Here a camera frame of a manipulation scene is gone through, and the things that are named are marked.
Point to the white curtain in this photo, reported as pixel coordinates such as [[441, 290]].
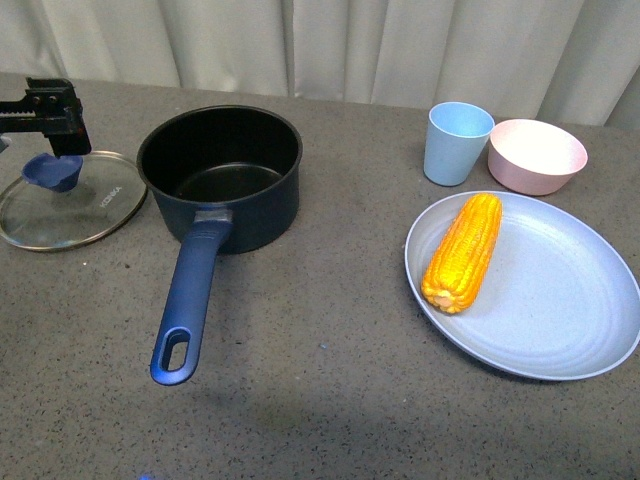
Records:
[[566, 61]]

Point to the pink bowl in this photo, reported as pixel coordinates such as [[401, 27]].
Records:
[[533, 157]]

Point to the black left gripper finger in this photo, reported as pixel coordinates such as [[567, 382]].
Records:
[[50, 107]]

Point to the light blue plate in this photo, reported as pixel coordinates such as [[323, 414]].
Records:
[[557, 303]]

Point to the glass lid blue knob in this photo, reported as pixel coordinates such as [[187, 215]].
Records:
[[107, 194]]

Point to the yellow corn cob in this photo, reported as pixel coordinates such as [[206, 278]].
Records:
[[454, 276]]

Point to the light blue cup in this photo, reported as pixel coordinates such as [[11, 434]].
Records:
[[456, 135]]

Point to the dark blue saucepan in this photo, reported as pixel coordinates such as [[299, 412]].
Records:
[[226, 181]]

